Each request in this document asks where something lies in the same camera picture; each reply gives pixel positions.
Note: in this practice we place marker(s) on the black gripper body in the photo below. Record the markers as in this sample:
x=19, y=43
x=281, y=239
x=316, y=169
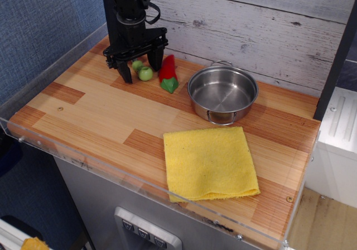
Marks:
x=134, y=41

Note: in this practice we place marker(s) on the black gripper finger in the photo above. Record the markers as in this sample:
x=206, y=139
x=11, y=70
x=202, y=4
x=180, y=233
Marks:
x=155, y=58
x=124, y=71

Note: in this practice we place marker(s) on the green grey toy spatula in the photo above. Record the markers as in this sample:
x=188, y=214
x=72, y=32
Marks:
x=144, y=73

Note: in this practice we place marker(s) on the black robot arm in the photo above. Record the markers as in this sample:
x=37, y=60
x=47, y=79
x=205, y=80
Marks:
x=130, y=12

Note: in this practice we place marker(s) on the steel pot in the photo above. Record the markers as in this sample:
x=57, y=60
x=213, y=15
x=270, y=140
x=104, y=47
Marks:
x=222, y=94

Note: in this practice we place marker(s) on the yellow cloth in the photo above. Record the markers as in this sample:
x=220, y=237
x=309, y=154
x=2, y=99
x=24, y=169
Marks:
x=209, y=164

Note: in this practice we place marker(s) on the red toy chili pepper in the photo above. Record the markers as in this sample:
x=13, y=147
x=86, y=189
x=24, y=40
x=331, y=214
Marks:
x=167, y=75

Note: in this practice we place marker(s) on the clear acrylic left guard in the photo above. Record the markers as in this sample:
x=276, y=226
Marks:
x=41, y=81

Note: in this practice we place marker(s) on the clear acrylic guard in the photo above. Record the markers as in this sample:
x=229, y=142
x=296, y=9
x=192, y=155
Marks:
x=132, y=154
x=41, y=81

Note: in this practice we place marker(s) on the clear acrylic front guard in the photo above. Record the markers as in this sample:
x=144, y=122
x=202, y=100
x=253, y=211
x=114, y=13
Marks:
x=132, y=154

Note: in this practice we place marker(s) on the grey cabinet with dispenser panel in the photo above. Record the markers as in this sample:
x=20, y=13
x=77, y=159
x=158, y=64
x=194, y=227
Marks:
x=119, y=215

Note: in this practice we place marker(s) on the yellow object bottom left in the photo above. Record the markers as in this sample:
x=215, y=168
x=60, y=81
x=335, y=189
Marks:
x=34, y=244

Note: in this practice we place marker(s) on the dark grey left post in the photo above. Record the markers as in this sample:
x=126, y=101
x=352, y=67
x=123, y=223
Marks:
x=110, y=14

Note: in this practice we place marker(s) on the dark grey post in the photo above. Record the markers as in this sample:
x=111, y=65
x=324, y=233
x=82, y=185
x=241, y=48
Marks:
x=110, y=14
x=340, y=57

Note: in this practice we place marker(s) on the dark grey right post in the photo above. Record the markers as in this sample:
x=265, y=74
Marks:
x=340, y=57

